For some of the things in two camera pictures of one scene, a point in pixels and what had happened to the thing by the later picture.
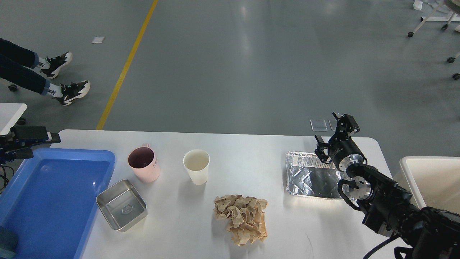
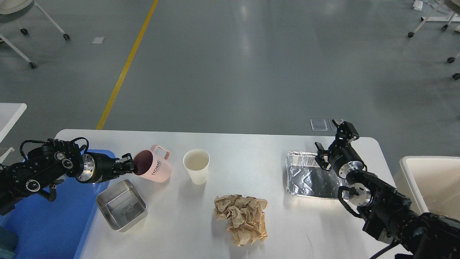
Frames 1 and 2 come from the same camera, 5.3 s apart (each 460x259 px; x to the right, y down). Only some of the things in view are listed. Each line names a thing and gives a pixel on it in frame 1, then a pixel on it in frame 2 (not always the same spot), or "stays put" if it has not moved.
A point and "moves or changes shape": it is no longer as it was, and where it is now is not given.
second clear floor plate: (333, 123) stays put
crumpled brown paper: (246, 222) stays put
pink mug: (142, 160) moves or changes shape
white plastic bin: (432, 181) stays put
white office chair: (13, 87) to (12, 10)
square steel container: (122, 205) stays put
